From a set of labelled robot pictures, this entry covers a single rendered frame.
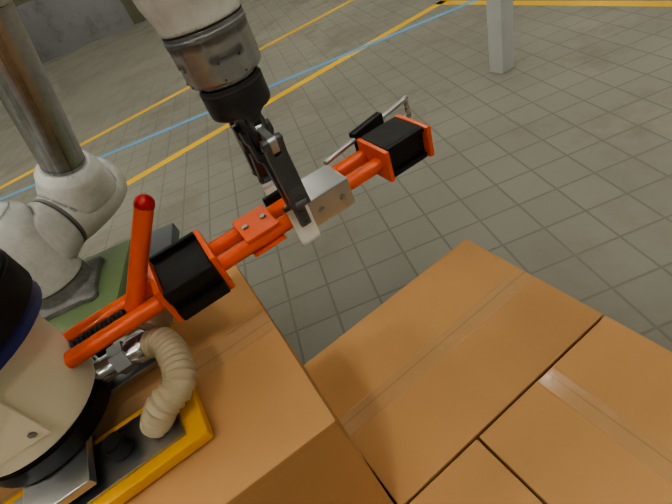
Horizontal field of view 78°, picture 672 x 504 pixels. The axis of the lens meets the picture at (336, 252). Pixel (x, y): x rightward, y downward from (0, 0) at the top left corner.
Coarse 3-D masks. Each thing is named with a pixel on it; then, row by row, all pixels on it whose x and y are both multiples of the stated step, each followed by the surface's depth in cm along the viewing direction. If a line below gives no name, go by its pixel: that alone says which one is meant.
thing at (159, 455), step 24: (192, 408) 53; (120, 432) 50; (168, 432) 51; (192, 432) 51; (96, 456) 52; (120, 456) 50; (144, 456) 50; (168, 456) 49; (120, 480) 49; (144, 480) 49
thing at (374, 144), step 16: (384, 128) 62; (400, 128) 61; (416, 128) 60; (368, 144) 60; (384, 144) 59; (400, 144) 59; (416, 144) 61; (432, 144) 61; (368, 160) 63; (384, 160) 58; (400, 160) 61; (416, 160) 62; (384, 176) 61
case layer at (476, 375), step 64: (448, 256) 116; (384, 320) 107; (448, 320) 101; (512, 320) 96; (576, 320) 91; (320, 384) 99; (384, 384) 94; (448, 384) 90; (512, 384) 86; (576, 384) 82; (640, 384) 79; (384, 448) 84; (448, 448) 81; (512, 448) 77; (576, 448) 74; (640, 448) 71
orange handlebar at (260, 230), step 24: (336, 168) 61; (360, 168) 59; (264, 216) 56; (216, 240) 57; (240, 240) 58; (264, 240) 55; (96, 312) 53; (144, 312) 51; (72, 336) 52; (96, 336) 50; (120, 336) 51; (72, 360) 49
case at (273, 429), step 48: (240, 288) 71; (192, 336) 66; (240, 336) 63; (144, 384) 62; (240, 384) 57; (288, 384) 54; (96, 432) 58; (240, 432) 52; (288, 432) 50; (336, 432) 50; (192, 480) 49; (240, 480) 47; (288, 480) 50; (336, 480) 56
